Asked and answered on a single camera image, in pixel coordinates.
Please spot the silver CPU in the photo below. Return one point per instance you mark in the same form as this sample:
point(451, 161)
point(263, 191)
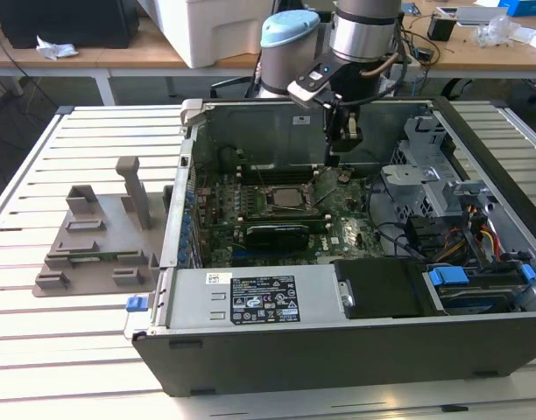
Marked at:
point(290, 198)

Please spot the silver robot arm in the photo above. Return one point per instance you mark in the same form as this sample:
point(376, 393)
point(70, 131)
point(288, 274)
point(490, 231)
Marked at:
point(364, 30)

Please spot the CPU socket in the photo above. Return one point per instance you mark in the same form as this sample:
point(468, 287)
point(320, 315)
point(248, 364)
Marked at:
point(265, 201)

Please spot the small black cube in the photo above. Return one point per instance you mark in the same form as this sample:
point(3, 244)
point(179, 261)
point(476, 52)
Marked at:
point(441, 28)

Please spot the wooden desk with clutter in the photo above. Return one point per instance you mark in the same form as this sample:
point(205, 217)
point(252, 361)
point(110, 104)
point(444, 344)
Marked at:
point(469, 57)

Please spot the black RAM slot bank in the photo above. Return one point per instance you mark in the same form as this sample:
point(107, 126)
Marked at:
point(277, 174)
point(285, 215)

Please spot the silver drive cage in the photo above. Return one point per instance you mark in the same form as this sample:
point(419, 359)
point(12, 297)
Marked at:
point(425, 188)

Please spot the flat grey white box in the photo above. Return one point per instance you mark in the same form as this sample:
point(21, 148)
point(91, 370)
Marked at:
point(482, 15)

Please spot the green motherboard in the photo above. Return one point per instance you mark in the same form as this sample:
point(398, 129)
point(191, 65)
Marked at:
point(351, 227)

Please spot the clear plastic bags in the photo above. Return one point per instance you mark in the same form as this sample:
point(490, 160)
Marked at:
point(495, 30)

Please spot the large white box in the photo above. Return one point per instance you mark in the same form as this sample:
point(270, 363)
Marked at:
point(215, 30)

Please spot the black graphics card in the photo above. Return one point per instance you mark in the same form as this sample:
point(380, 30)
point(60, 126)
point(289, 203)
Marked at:
point(277, 236)

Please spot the blue cardboard box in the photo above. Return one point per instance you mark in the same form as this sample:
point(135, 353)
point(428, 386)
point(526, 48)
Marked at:
point(524, 8)

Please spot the black drive bay cover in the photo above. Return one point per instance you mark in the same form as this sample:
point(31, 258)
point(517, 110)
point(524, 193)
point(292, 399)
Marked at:
point(382, 289)

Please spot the hard disk in blue carrier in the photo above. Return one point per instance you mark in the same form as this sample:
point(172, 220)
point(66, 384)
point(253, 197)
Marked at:
point(469, 297)

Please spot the grey power supply unit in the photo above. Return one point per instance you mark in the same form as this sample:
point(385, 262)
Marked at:
point(193, 302)

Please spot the grey parts rack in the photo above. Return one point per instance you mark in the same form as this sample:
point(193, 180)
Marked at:
point(114, 219)

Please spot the open PC case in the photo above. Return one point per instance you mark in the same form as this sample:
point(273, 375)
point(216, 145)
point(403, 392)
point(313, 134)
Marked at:
point(338, 363)

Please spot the large black box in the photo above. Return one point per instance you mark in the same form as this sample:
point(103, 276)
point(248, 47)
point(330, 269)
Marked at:
point(66, 22)

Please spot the crumpled white paper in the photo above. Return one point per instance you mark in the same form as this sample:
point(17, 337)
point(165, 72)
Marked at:
point(55, 48)

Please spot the blue case latch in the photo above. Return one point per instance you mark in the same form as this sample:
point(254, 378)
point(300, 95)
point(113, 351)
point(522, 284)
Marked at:
point(136, 305)

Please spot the green RAM stick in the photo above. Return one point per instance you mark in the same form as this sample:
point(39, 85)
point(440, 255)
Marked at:
point(93, 254)

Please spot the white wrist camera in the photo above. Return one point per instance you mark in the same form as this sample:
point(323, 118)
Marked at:
point(314, 85)

